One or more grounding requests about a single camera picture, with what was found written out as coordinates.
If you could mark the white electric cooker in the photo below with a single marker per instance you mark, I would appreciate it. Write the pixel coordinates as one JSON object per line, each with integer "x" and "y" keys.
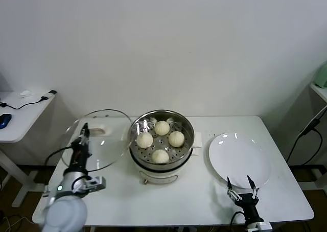
{"x": 158, "y": 177}

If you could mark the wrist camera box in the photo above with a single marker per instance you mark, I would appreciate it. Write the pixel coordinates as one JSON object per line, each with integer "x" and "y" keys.
{"x": 95, "y": 183}
{"x": 260, "y": 226}

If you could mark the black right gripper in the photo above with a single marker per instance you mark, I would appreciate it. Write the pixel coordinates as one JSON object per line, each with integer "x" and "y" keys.
{"x": 246, "y": 204}

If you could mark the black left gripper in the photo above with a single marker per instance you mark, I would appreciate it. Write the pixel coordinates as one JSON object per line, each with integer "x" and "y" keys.
{"x": 80, "y": 155}

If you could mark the pale green appliance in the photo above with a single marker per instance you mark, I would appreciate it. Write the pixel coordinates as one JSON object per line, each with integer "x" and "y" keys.
{"x": 322, "y": 76}

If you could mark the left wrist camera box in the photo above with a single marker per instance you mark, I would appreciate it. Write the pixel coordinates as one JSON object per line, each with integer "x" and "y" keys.
{"x": 95, "y": 183}

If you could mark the round glass pot lid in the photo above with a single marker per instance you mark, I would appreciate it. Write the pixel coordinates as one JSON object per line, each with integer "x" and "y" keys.
{"x": 110, "y": 145}

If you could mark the white steamed baozi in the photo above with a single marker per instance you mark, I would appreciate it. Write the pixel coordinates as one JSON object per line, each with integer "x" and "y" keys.
{"x": 160, "y": 156}
{"x": 176, "y": 139}
{"x": 162, "y": 128}
{"x": 144, "y": 140}

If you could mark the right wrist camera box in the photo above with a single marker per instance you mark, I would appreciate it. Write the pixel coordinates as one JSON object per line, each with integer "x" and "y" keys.
{"x": 260, "y": 226}

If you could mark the stainless steel steamer basket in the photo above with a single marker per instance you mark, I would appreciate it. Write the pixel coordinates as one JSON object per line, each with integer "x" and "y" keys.
{"x": 138, "y": 152}

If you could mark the white crumpled tissue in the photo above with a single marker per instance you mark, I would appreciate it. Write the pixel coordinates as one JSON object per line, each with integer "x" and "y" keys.
{"x": 24, "y": 94}

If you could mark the white shelf table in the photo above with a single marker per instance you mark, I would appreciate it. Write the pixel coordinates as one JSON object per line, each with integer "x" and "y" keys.
{"x": 320, "y": 90}

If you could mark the white side table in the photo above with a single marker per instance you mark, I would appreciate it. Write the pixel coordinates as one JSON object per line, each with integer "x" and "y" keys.
{"x": 25, "y": 122}

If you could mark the white round plate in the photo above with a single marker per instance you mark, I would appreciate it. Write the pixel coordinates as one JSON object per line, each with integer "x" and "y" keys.
{"x": 240, "y": 160}

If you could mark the blue computer mouse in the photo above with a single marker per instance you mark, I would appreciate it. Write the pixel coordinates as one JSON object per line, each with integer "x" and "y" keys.
{"x": 5, "y": 120}

